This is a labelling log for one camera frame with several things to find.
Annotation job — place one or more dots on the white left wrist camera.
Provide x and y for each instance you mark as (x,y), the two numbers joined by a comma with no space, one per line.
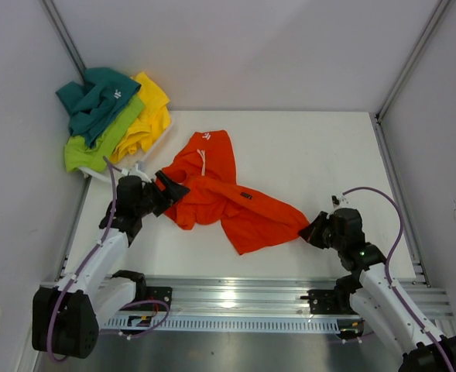
(135,171)

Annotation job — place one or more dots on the white perforated plastic basket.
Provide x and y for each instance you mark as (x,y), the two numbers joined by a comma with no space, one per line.
(130,161)

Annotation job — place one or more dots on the teal shorts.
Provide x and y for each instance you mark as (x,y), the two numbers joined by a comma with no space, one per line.
(94,105)

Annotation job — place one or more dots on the white slotted cable duct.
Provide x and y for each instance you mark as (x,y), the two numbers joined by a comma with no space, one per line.
(302,324)

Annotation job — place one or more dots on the lime green shorts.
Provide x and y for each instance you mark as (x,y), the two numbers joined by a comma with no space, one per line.
(77,154)

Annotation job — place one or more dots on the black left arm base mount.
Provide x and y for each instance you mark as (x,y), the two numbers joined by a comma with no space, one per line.
(146,298)

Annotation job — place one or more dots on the aluminium frame post right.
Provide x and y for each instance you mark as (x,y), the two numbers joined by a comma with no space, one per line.
(419,48)

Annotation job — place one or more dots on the aluminium frame post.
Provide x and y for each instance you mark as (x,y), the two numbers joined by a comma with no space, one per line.
(419,48)
(62,31)

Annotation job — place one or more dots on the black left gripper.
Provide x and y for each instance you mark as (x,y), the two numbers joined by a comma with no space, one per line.
(173,191)

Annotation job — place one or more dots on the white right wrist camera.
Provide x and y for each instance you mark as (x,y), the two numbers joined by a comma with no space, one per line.
(338,200)

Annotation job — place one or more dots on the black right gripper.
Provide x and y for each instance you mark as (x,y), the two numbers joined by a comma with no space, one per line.
(310,232)

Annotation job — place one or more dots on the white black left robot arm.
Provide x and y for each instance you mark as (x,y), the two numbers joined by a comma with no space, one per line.
(69,314)

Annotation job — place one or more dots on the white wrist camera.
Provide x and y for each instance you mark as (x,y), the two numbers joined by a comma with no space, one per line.
(338,200)
(135,171)

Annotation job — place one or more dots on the yellow shorts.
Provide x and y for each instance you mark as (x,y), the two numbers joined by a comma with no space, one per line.
(150,124)

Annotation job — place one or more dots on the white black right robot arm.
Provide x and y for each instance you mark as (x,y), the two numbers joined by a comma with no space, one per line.
(371,291)

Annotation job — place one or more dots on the aluminium frame post left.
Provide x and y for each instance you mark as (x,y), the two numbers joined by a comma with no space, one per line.
(62,31)

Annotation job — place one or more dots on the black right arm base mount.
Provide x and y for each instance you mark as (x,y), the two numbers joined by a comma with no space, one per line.
(335,301)

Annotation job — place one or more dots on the orange shorts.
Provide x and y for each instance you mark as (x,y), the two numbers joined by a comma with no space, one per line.
(250,219)

